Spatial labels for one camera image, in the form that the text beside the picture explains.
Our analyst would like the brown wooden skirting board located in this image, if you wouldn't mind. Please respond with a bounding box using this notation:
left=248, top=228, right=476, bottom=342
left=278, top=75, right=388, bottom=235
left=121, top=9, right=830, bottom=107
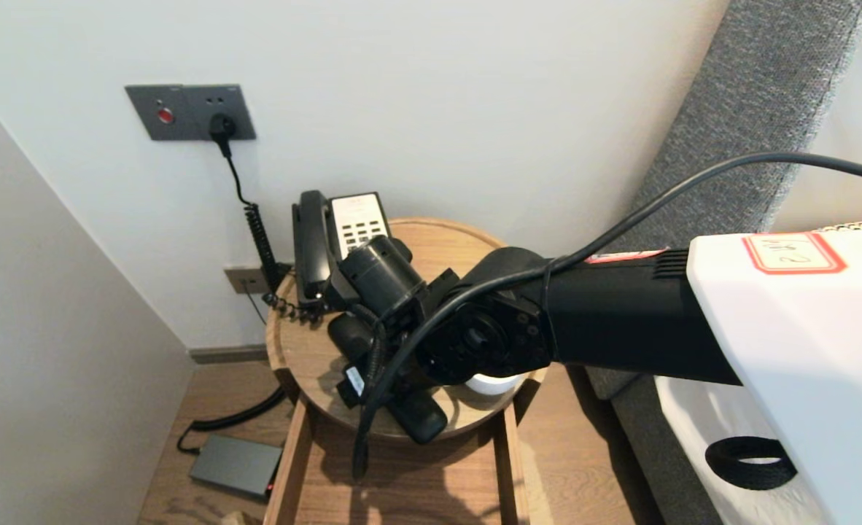
left=188, top=344, right=269, bottom=365

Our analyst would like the dark grey wall socket panel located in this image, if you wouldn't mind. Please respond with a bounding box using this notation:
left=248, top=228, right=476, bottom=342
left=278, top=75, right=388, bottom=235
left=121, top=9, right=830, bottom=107
left=125, top=85, right=257, bottom=142

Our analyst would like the grey fabric headboard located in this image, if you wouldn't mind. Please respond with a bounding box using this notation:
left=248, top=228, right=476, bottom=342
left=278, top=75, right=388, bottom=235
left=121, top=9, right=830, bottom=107
left=597, top=0, right=862, bottom=257

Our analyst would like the white round dome device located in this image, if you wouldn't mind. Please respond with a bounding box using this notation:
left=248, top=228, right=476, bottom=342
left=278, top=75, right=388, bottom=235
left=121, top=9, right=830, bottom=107
left=466, top=373, right=527, bottom=397

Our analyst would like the black coiled power cable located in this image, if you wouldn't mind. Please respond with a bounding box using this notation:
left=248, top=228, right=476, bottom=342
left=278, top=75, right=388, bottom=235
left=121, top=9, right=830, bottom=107
left=176, top=153, right=290, bottom=455

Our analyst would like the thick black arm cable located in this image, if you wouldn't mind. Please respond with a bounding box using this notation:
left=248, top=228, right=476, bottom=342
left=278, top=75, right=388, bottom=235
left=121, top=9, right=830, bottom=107
left=350, top=151, right=862, bottom=483

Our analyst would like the black telephone handset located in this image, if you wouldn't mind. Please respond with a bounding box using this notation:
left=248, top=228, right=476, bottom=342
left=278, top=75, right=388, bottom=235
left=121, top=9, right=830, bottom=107
left=295, top=190, right=341, bottom=300

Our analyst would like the long black remote control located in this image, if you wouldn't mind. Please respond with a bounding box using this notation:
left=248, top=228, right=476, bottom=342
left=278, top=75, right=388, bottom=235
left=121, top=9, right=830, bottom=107
left=327, top=312, right=449, bottom=445

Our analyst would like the black white desk telephone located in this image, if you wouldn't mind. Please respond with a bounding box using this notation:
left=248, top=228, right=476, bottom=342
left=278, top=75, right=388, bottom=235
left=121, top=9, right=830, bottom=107
left=292, top=191, right=394, bottom=308

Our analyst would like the black strap loop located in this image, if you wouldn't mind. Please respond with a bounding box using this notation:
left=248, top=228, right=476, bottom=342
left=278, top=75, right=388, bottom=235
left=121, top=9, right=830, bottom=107
left=704, top=435, right=799, bottom=491

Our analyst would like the grey power adapter box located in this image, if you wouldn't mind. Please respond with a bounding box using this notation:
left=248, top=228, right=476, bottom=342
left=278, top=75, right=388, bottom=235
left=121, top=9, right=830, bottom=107
left=188, top=435, right=284, bottom=499

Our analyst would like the beige wall phone socket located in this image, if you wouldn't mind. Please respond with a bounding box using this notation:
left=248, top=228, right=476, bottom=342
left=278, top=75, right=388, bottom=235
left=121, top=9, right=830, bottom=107
left=225, top=266, right=271, bottom=296

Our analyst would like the black coiled handset cord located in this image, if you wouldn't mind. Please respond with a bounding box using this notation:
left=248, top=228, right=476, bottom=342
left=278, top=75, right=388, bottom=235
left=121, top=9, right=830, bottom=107
left=262, top=281, right=326, bottom=327

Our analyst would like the round wooden side table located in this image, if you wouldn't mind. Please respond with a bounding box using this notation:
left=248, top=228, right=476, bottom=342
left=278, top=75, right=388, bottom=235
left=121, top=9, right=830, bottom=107
left=265, top=217, right=550, bottom=445

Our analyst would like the curved wooden table drawer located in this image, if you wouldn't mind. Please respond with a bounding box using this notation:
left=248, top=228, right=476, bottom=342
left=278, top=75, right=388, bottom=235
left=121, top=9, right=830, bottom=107
left=220, top=397, right=531, bottom=525

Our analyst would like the black power plug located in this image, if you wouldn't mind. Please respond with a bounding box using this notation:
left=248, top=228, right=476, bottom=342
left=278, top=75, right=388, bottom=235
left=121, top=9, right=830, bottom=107
left=208, top=114, right=239, bottom=158

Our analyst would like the grey upholstered bed base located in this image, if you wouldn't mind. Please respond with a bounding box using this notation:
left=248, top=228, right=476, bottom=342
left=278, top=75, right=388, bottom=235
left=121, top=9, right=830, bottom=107
left=583, top=363, right=725, bottom=525

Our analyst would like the white bed sheet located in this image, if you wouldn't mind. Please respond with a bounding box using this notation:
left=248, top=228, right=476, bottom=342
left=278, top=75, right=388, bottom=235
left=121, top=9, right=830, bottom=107
left=653, top=375, right=834, bottom=525

